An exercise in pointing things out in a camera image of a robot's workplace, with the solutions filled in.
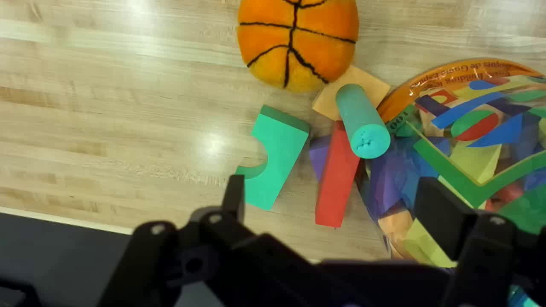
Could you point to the clear plastic block bag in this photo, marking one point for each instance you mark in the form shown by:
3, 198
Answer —
482, 142

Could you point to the green arch foam block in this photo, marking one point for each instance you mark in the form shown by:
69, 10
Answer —
278, 154

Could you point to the red rectangular foam block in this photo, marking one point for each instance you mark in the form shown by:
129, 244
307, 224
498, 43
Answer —
336, 181

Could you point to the purple foam block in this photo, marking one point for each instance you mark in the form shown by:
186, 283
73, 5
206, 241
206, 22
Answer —
319, 155

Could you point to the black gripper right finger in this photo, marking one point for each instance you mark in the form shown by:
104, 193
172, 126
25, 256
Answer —
440, 215

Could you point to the orange plush pumpkin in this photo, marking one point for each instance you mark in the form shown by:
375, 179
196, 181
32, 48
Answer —
295, 44

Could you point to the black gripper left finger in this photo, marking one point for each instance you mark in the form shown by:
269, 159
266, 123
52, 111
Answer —
233, 196

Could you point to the teal cylinder foam block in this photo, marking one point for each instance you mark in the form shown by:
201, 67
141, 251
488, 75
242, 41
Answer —
360, 121

